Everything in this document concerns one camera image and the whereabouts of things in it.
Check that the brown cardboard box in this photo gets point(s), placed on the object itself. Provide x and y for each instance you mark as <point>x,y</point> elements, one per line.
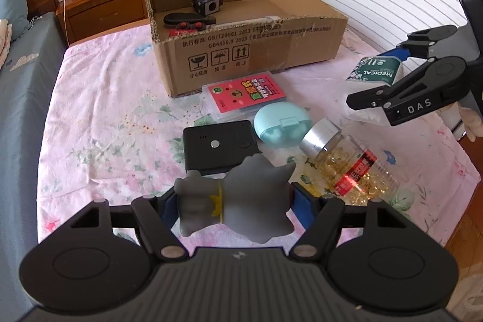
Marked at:
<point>264,43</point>

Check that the teal oval case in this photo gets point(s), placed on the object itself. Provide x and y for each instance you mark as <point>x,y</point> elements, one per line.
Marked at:
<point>271,118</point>

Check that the black cube toy red buttons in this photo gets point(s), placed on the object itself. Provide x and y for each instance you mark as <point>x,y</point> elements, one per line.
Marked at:
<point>211,7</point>

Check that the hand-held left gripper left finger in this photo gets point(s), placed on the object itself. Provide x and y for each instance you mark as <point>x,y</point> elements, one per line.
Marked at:
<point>170,209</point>

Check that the black oval case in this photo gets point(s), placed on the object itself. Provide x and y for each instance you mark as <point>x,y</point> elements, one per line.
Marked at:
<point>181,18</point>

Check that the pink floral quilt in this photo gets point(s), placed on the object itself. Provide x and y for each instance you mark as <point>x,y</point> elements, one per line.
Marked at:
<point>3,39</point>

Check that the black rectangular device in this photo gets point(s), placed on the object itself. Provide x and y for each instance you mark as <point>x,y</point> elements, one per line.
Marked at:
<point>203,152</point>

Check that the large blue pillow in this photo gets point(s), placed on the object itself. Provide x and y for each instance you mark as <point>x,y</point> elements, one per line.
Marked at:
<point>13,1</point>

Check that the clear capsule bottle red label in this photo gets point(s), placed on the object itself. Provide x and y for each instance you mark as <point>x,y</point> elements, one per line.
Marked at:
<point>339,163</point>

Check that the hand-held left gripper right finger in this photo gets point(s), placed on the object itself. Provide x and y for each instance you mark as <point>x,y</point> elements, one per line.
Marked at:
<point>303,205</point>

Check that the pink floral table cloth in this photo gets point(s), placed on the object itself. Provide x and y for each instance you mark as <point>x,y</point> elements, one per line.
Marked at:
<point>113,118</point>

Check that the grey rubber toy figure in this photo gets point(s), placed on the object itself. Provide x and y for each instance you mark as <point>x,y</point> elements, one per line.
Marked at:
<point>245,193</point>

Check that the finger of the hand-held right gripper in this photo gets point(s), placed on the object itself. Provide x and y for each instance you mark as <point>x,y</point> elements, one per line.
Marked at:
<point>415,95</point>
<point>426,41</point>

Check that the blue bed sheet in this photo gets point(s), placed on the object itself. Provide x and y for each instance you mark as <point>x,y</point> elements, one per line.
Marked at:
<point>22,118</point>

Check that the clear case with pink label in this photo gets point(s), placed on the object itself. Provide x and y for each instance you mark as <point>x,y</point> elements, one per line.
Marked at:
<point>241,92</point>

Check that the white cotton swab container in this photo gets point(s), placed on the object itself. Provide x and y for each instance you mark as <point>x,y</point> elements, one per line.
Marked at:
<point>371,69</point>

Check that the wooden nightstand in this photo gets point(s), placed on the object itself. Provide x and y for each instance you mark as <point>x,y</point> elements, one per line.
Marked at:
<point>105,10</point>

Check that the person's right hand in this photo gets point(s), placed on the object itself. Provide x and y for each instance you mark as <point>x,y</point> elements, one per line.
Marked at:
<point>474,120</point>

